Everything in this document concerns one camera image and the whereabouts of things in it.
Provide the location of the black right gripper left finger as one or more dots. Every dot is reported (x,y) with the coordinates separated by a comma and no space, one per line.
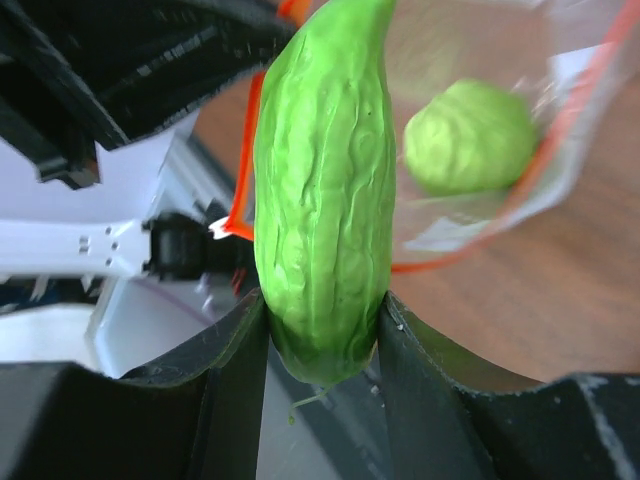
(192,413)

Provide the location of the light green chayote squash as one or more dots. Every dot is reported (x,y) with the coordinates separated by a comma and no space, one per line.
(325,178)

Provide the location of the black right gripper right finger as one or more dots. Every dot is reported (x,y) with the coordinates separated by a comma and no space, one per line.
(454,415)

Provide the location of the green cabbage toy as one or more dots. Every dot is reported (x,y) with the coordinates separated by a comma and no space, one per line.
(471,138)

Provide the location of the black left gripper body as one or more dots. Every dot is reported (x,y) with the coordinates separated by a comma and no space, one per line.
(79,76)

